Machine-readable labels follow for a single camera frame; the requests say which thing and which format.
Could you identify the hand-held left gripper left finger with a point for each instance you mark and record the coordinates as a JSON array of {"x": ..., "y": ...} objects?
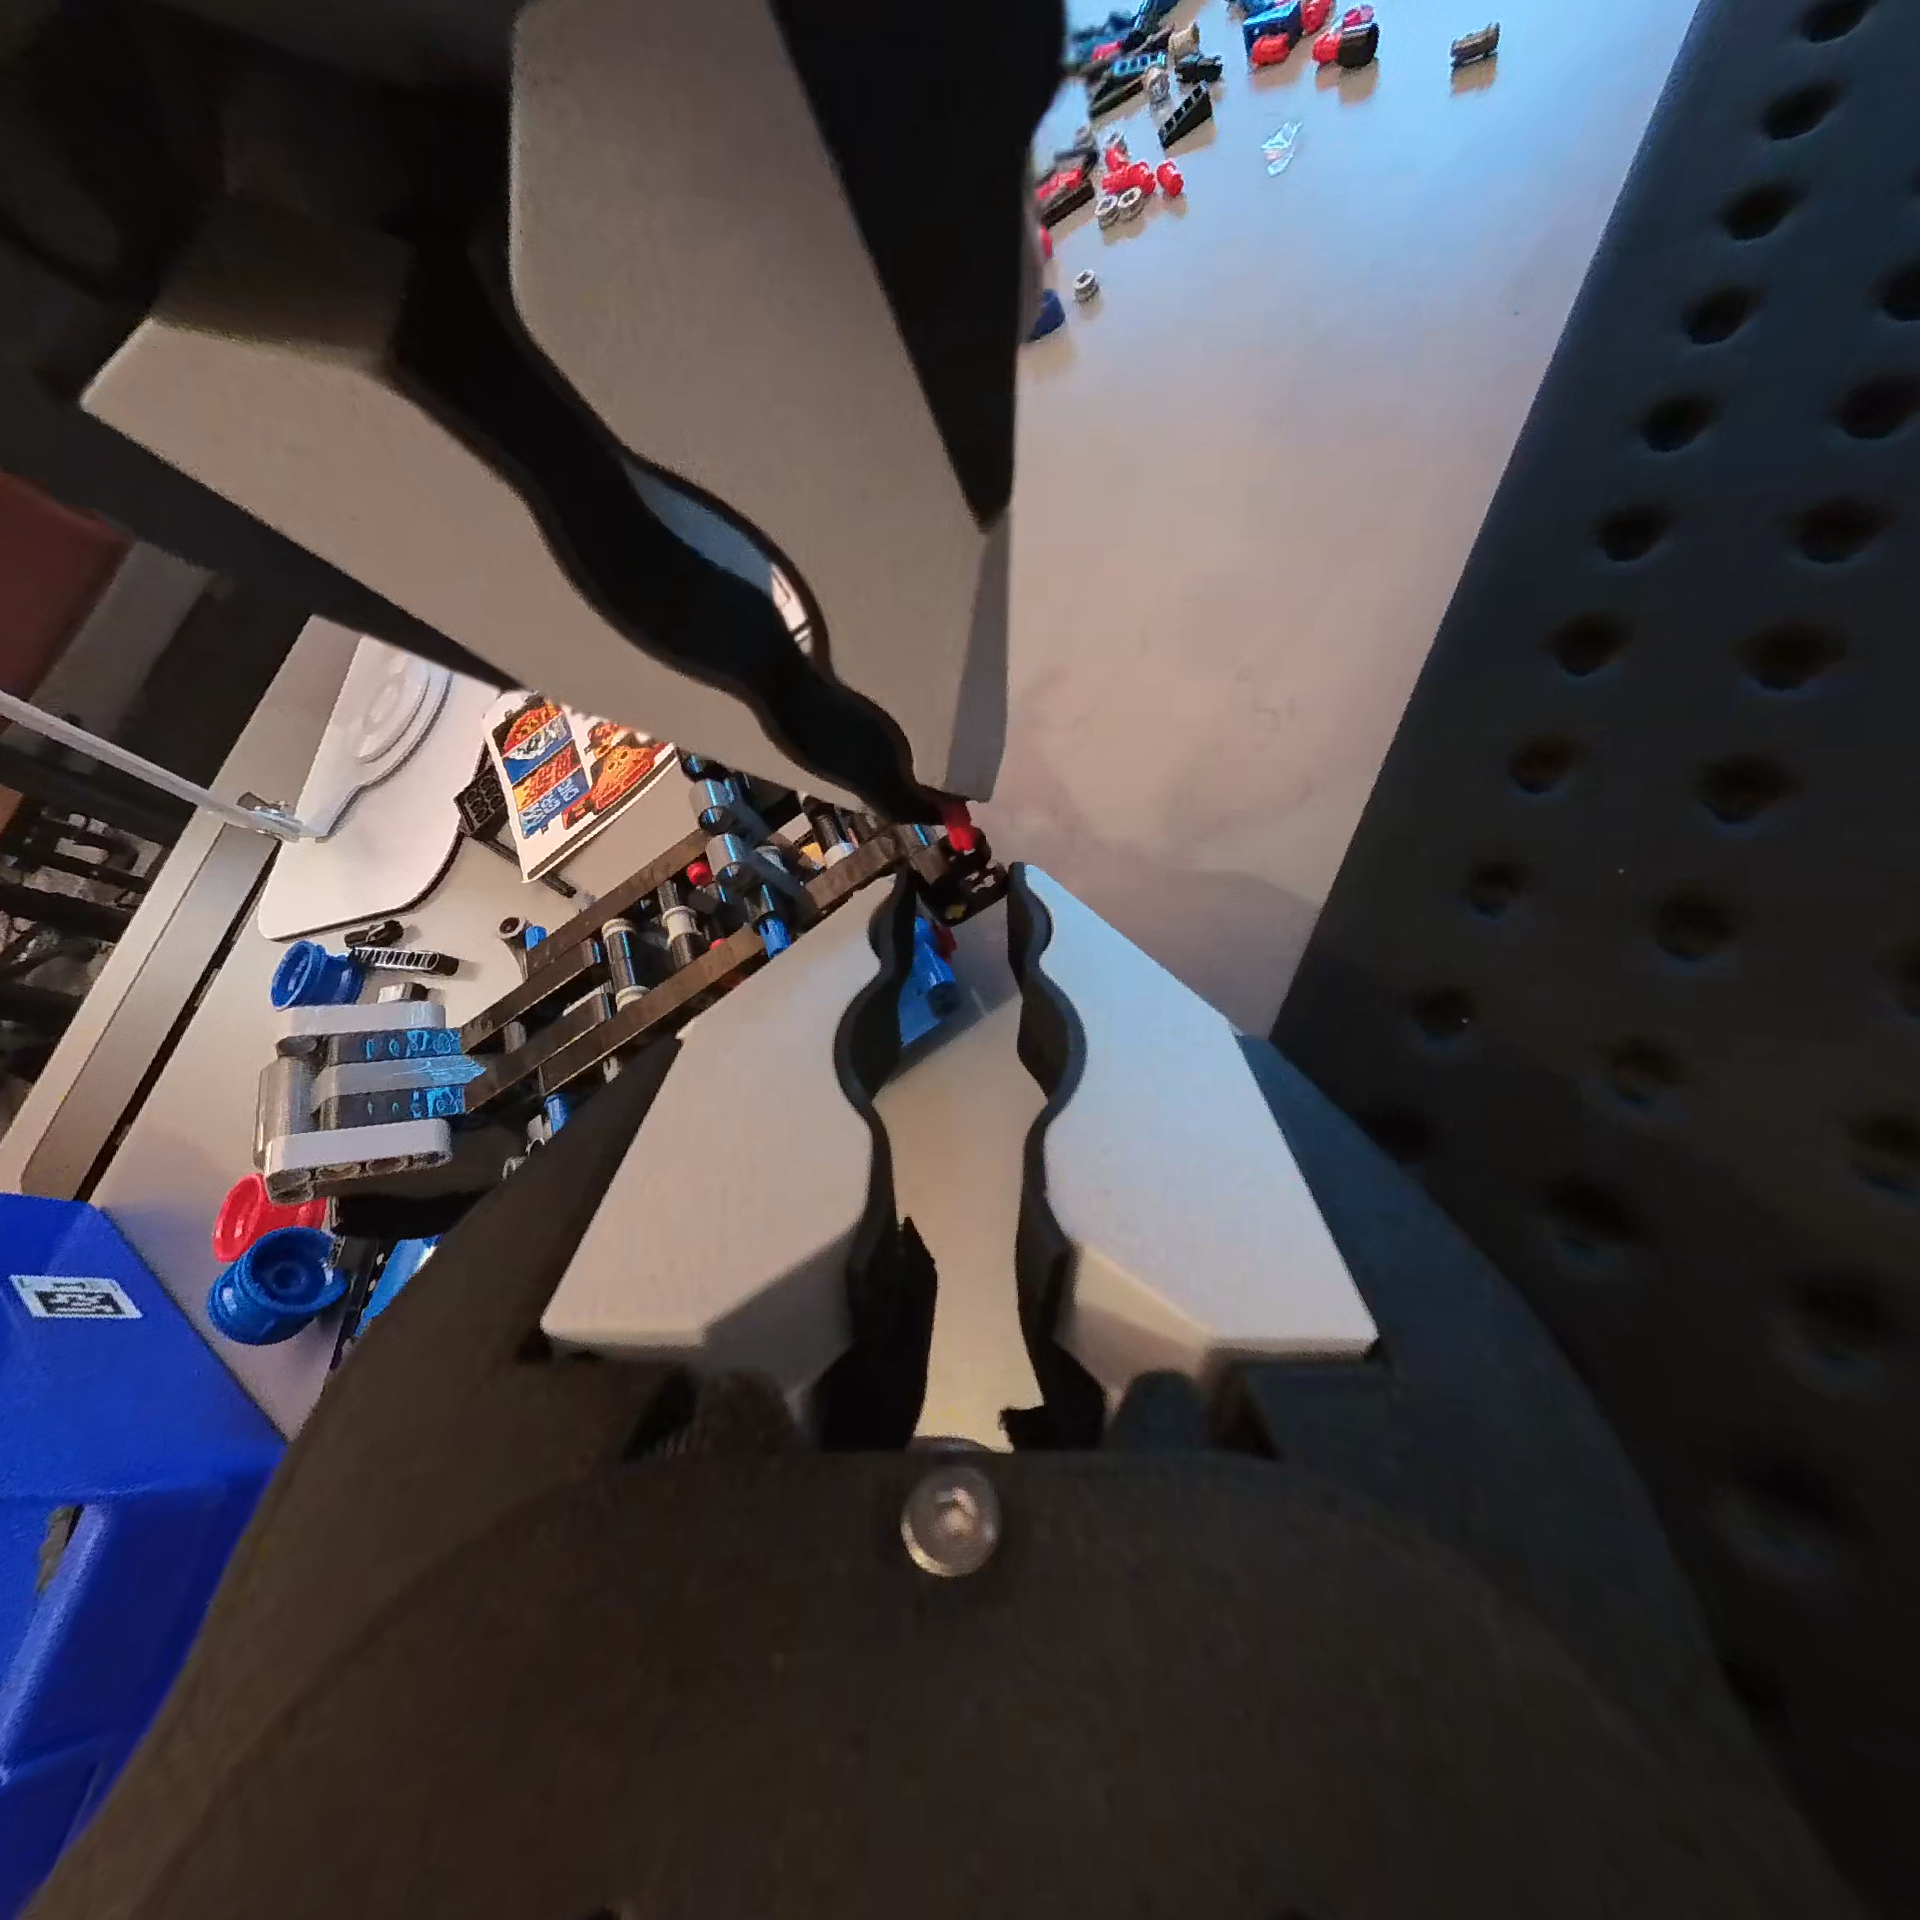
[{"x": 706, "y": 1200}]

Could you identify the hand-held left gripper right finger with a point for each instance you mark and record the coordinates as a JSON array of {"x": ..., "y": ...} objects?
[{"x": 1201, "y": 1200}]

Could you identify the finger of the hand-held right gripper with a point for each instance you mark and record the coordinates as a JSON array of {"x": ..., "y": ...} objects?
[
  {"x": 330, "y": 481},
  {"x": 721, "y": 301}
]

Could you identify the black toy vehicle chassis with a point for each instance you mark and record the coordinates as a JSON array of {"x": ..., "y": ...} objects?
[{"x": 629, "y": 961}]

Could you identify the red axle pin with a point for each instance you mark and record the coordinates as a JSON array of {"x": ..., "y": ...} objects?
[{"x": 956, "y": 821}]

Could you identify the grey desk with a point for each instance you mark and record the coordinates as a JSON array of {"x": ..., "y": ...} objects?
[{"x": 1276, "y": 599}]

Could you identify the pile of small toy pieces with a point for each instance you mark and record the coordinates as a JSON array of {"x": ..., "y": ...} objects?
[{"x": 1119, "y": 159}]

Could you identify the blue and black toy block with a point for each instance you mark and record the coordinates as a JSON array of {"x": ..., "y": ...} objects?
[{"x": 394, "y": 1266}]

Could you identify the flat metal support bar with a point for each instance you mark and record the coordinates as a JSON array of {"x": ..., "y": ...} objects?
[{"x": 149, "y": 758}]

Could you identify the clear plastic scrap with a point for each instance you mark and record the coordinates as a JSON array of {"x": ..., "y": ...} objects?
[{"x": 1282, "y": 147}]

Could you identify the colourful sticker sheet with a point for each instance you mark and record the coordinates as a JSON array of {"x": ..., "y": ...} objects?
[{"x": 547, "y": 779}]

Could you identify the white stand base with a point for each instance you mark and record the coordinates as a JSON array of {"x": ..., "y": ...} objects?
[{"x": 375, "y": 886}]

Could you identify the blue toy wheel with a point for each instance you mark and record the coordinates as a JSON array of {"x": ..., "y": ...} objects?
[
  {"x": 308, "y": 975},
  {"x": 278, "y": 1290}
]

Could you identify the red toy wheel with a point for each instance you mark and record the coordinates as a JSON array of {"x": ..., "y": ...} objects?
[{"x": 247, "y": 1213}]

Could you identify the grey connector pin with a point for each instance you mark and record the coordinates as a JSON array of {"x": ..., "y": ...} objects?
[{"x": 1475, "y": 43}]

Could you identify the black perforated board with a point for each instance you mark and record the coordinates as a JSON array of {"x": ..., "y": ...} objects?
[{"x": 1652, "y": 750}]

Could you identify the blue plastic bin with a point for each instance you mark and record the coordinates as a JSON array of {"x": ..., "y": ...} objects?
[{"x": 106, "y": 1424}]

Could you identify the black toy frame piece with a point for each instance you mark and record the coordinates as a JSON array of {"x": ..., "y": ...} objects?
[{"x": 484, "y": 802}]

